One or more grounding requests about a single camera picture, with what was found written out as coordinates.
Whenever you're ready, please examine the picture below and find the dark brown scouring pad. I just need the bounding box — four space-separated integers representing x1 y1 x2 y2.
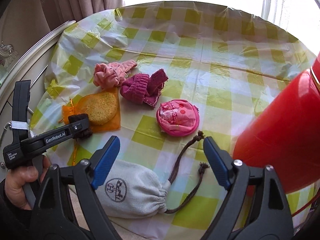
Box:
68 113 93 140

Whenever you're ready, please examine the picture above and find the grey drawstring pouch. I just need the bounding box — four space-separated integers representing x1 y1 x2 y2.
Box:
95 131 209 219

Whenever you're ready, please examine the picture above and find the pink fabric scrunchie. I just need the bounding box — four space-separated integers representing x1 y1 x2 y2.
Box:
93 60 137 89

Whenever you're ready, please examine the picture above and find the dark pink knitted sock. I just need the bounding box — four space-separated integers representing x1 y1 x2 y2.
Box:
120 69 169 109

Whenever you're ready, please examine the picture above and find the left hand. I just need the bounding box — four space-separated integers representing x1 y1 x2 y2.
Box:
4 156 50 210

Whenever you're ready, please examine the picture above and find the red thermos flask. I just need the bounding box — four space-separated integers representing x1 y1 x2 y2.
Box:
233 59 319 194

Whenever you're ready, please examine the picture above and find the white ornate cabinet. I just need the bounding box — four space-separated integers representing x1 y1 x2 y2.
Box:
0 19 77 181

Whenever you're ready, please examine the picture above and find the orange organza bag with sponge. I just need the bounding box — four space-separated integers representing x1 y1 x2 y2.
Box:
58 87 122 167

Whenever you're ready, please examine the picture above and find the pink round coin pouch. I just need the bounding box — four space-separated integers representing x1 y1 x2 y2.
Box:
156 99 200 137

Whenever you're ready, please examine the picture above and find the yellow checkered plastic tablecloth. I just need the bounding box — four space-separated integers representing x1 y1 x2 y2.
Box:
30 2 316 239

